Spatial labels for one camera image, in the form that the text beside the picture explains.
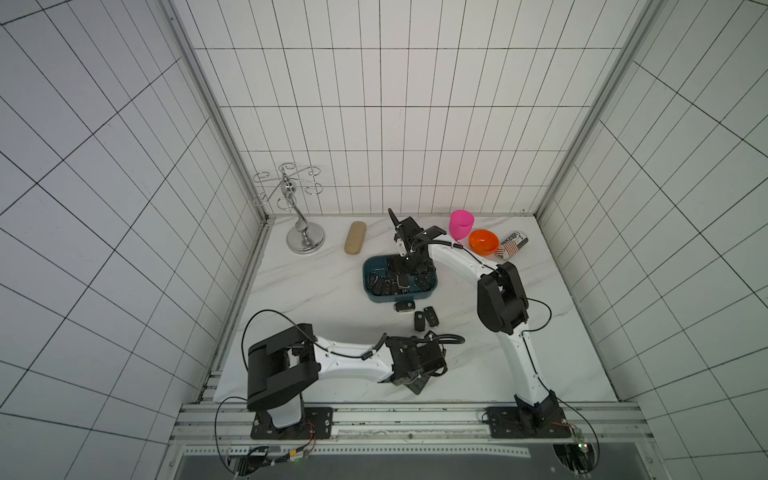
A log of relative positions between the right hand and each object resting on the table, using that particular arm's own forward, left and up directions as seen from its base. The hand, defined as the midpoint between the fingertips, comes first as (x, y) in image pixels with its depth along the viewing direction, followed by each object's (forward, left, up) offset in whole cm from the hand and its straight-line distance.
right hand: (402, 265), depth 99 cm
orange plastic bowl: (+13, -30, -2) cm, 32 cm away
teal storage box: (-4, +4, -2) cm, 6 cm away
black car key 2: (-18, -6, -3) cm, 20 cm away
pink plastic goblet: (+12, -20, +9) cm, 25 cm away
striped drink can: (+12, -39, -2) cm, 41 cm away
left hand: (-34, -2, -5) cm, 35 cm away
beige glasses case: (+13, +19, -2) cm, 23 cm away
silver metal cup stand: (+13, +38, -3) cm, 40 cm away
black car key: (-17, -10, -3) cm, 20 cm away
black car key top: (-13, -2, -3) cm, 14 cm away
